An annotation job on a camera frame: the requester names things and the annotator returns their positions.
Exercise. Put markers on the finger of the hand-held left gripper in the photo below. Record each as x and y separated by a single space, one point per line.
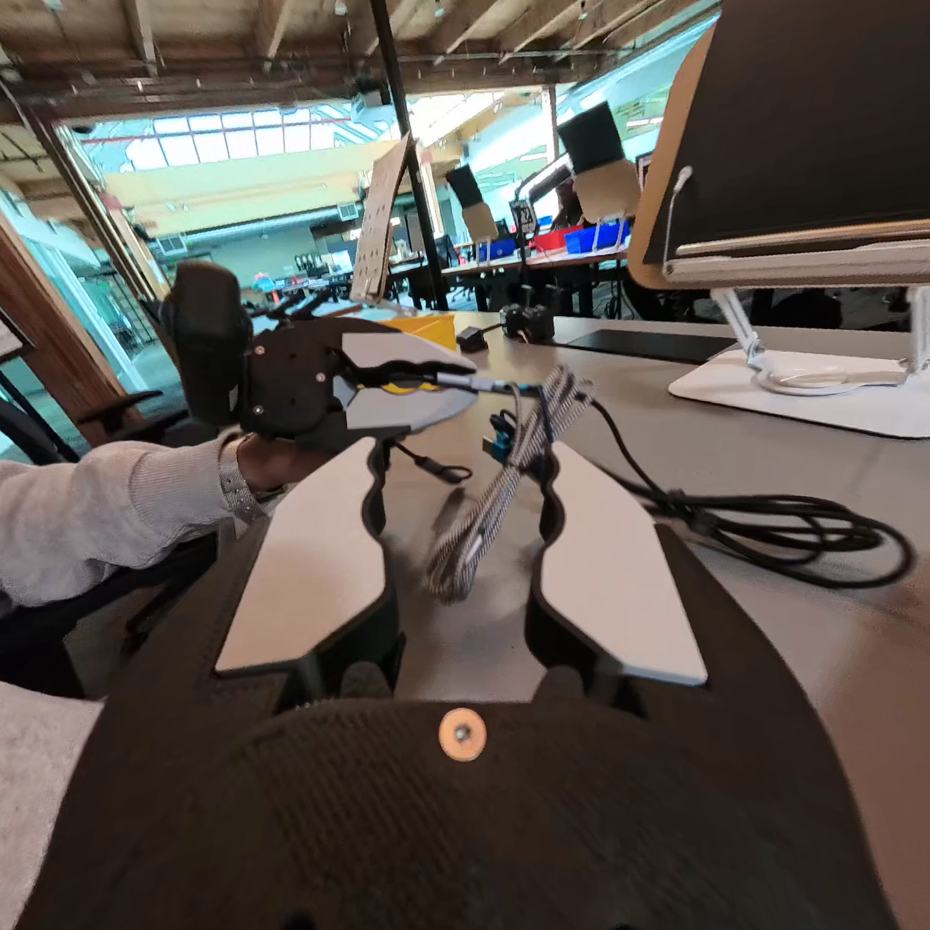
407 352
407 413

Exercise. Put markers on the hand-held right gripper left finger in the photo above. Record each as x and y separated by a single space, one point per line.
312 567

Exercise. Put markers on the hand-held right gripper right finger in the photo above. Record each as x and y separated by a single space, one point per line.
617 581

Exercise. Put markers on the person's left forearm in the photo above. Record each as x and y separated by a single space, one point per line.
109 508

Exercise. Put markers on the black desk holder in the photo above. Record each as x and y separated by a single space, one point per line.
527 320

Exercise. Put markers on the black desk pad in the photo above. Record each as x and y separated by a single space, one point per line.
646 345

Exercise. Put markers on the person's left hand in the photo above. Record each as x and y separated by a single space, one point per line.
272 465

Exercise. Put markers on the yellow plastic bin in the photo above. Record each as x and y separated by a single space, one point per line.
429 330

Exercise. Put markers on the small black clip blue tag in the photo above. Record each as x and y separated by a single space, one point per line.
472 340

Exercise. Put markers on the blue plastic bin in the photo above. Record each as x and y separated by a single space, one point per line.
596 240
498 251

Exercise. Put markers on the cardboard pegboard panel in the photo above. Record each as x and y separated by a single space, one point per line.
381 218

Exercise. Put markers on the pale black tilted panel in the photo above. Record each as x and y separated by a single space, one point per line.
607 189
476 218

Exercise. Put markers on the black support pole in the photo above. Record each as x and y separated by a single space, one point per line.
414 181

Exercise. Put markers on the black white marker sign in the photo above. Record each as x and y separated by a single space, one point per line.
523 218

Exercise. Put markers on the small red bin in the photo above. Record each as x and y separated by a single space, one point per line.
556 238

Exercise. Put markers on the wooden pillar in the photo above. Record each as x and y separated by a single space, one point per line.
58 349

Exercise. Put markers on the person's grey hoodie torso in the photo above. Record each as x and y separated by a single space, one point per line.
36 799

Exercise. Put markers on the black monitor pale frame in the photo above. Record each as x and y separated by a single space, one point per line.
799 109

